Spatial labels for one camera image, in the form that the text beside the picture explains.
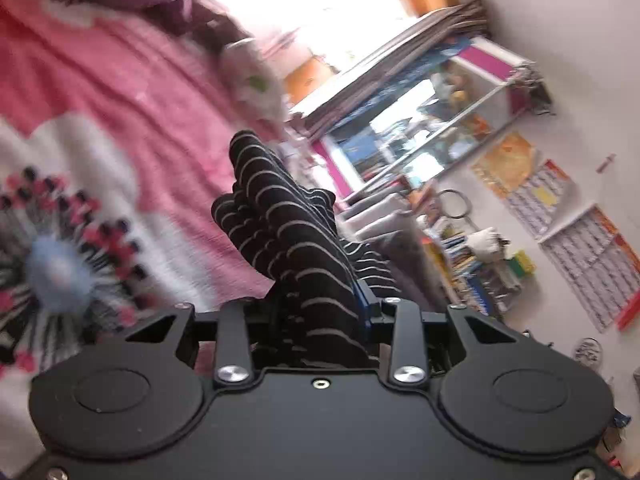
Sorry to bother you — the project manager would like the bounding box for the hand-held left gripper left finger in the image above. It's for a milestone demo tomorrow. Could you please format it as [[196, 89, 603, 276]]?
[[125, 300, 254, 387]]

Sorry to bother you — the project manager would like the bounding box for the light grey folded garment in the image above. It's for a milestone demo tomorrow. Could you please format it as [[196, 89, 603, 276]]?
[[339, 191, 423, 242]]

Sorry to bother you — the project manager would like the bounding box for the black round ring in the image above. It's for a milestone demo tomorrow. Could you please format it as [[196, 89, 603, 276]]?
[[436, 189, 472, 221]]

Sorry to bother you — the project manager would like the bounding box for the orange wooden cabinet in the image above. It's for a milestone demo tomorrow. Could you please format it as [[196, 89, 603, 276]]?
[[284, 55, 332, 107]]

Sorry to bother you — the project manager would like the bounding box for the pink floral blanket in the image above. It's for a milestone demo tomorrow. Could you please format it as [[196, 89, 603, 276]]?
[[0, 0, 353, 461]]

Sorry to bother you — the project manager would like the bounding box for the white figurine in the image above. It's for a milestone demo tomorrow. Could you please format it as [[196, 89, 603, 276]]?
[[469, 226, 507, 262]]

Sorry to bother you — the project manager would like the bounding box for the white printed plastic bag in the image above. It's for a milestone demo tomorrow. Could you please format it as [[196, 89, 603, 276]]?
[[217, 39, 292, 125]]

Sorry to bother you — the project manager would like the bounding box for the glass display cabinet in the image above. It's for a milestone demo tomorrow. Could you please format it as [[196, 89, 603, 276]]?
[[295, 35, 557, 202]]

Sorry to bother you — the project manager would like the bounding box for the wall calendar with red edge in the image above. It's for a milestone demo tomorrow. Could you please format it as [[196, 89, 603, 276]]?
[[539, 204, 640, 334]]

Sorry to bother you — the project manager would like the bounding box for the black white-striped sock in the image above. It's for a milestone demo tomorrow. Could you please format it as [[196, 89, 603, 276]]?
[[211, 130, 402, 370]]

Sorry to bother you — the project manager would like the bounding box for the wall calendar with orange picture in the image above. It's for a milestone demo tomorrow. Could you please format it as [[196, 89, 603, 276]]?
[[470, 131, 572, 239]]

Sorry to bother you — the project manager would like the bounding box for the stack of grey folded clothes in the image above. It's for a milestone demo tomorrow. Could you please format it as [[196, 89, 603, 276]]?
[[377, 230, 448, 303]]

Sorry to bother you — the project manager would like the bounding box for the yellow green box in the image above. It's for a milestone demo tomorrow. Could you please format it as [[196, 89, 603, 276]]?
[[509, 251, 537, 277]]

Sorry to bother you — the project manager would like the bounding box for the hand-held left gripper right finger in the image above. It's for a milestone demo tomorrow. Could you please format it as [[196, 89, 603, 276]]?
[[351, 280, 519, 387]]

